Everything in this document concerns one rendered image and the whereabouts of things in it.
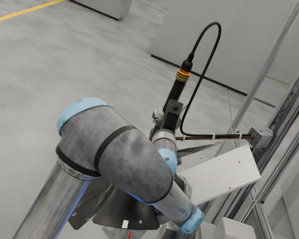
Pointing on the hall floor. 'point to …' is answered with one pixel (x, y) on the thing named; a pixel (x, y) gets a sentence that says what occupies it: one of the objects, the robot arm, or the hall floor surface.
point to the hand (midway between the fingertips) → (167, 108)
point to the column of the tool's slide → (234, 197)
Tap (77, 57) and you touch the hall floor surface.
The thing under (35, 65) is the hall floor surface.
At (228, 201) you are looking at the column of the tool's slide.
